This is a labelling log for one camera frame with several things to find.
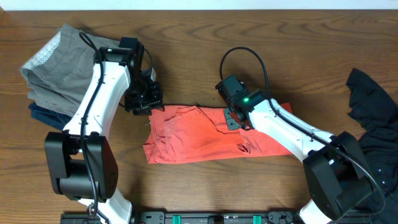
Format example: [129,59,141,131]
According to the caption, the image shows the folded grey shorts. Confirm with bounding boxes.
[20,23,122,118]

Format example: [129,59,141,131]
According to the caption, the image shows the red printed t-shirt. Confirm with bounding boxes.
[143,105,291,164]

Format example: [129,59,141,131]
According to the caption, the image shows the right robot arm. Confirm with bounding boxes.
[215,75,377,223]

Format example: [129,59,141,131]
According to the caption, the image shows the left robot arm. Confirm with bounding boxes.
[44,37,163,223]

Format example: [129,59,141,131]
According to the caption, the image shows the folded navy garment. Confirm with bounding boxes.
[28,102,72,131]

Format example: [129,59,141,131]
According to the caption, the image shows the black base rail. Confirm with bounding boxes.
[60,211,373,224]

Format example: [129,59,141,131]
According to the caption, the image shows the black garment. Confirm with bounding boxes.
[346,68,397,224]

